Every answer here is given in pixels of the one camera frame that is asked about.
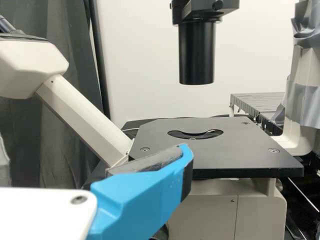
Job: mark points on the black platform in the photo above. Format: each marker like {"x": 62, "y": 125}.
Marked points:
{"x": 257, "y": 102}

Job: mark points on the cream microscope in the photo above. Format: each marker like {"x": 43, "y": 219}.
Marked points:
{"x": 225, "y": 155}

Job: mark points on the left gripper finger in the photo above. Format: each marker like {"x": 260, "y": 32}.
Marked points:
{"x": 140, "y": 200}

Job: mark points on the white pipette stand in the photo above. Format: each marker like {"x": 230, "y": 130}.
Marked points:
{"x": 305, "y": 100}

